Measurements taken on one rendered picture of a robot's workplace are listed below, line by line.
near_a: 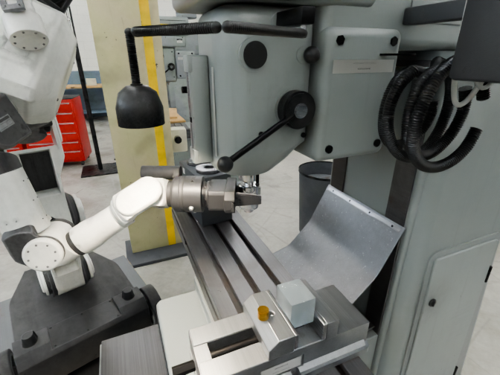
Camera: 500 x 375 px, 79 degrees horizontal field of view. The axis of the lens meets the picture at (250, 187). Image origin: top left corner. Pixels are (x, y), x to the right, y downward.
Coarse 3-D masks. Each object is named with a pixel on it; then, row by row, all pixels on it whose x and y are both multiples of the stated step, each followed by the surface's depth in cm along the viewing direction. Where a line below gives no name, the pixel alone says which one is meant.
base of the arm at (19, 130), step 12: (0, 96) 62; (0, 108) 61; (12, 108) 64; (0, 120) 61; (12, 120) 64; (0, 132) 60; (12, 132) 63; (24, 132) 66; (0, 144) 60; (12, 144) 62
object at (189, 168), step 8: (192, 160) 116; (184, 168) 114; (192, 168) 111; (200, 168) 107; (208, 168) 111; (208, 176) 103; (216, 176) 104; (224, 176) 106; (200, 216) 108; (208, 216) 108; (216, 216) 110; (224, 216) 112; (200, 224) 110; (208, 224) 110
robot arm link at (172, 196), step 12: (144, 168) 74; (156, 168) 74; (168, 168) 74; (180, 168) 75; (168, 180) 74; (180, 180) 71; (168, 192) 71; (180, 192) 70; (156, 204) 70; (168, 204) 72; (180, 204) 70
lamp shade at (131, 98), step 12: (132, 84) 46; (120, 96) 45; (132, 96) 45; (144, 96) 45; (156, 96) 47; (120, 108) 45; (132, 108) 45; (144, 108) 45; (156, 108) 47; (120, 120) 46; (132, 120) 45; (144, 120) 46; (156, 120) 47
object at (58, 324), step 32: (96, 256) 162; (32, 288) 140; (96, 288) 140; (128, 288) 129; (32, 320) 123; (64, 320) 120; (96, 320) 120; (128, 320) 124; (32, 352) 105; (64, 352) 110; (96, 352) 118
